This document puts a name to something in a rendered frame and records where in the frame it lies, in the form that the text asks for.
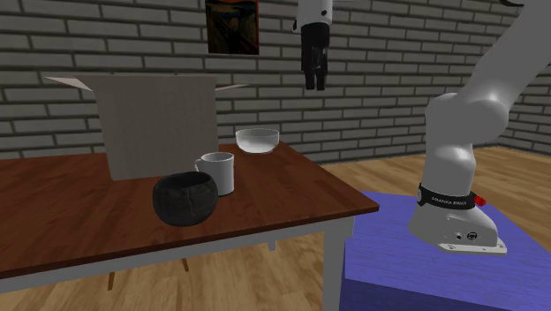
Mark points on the black round bowl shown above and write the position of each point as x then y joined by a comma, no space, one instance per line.
185,200

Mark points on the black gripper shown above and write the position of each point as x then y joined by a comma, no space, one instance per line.
314,41

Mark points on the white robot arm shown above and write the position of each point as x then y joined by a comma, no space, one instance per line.
456,129

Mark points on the clear glass bowl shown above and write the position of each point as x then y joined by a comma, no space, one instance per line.
257,141

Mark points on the brown wooden table white frame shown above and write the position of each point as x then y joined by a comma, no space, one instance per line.
77,215

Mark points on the dark orange wall picture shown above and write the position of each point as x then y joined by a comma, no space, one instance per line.
232,28

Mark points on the white mug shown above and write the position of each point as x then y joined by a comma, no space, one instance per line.
221,174

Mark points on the blue robot stand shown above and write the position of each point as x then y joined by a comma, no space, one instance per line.
396,267

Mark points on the open grey cardboard box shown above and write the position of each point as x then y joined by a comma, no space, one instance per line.
159,129

